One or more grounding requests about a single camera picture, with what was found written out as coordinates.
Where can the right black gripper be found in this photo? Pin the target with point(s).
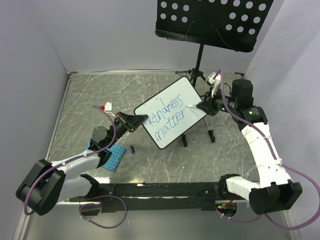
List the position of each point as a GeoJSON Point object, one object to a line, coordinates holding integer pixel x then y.
{"type": "Point", "coordinates": [207, 105]}

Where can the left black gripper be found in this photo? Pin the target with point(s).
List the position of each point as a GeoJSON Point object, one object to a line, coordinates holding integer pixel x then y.
{"type": "Point", "coordinates": [132, 121]}

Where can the blue marker cap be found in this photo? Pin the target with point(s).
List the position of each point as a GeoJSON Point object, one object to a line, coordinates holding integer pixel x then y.
{"type": "Point", "coordinates": [132, 149]}

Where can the white board with black frame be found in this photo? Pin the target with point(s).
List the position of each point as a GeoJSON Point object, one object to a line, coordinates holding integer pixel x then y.
{"type": "Point", "coordinates": [168, 116]}

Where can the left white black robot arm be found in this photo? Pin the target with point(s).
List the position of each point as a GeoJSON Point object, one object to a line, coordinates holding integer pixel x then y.
{"type": "Point", "coordinates": [49, 183]}

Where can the black whiteboard easel stand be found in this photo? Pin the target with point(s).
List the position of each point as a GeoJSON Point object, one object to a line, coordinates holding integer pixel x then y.
{"type": "Point", "coordinates": [202, 131]}

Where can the blue studded building plate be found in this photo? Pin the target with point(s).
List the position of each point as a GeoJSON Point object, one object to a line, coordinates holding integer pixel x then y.
{"type": "Point", "coordinates": [113, 157]}

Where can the black perforated music stand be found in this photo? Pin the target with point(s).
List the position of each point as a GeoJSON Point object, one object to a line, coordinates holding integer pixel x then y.
{"type": "Point", "coordinates": [226, 24]}

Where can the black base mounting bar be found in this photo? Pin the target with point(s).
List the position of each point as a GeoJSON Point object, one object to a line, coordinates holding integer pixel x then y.
{"type": "Point", "coordinates": [158, 196]}

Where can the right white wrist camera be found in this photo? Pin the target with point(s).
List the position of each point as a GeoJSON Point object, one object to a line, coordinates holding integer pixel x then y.
{"type": "Point", "coordinates": [214, 81]}

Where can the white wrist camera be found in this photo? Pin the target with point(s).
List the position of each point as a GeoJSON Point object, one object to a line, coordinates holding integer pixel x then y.
{"type": "Point", "coordinates": [214, 81]}
{"type": "Point", "coordinates": [107, 108]}

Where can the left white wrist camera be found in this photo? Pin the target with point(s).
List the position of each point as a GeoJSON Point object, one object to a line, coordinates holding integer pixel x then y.
{"type": "Point", "coordinates": [107, 108]}

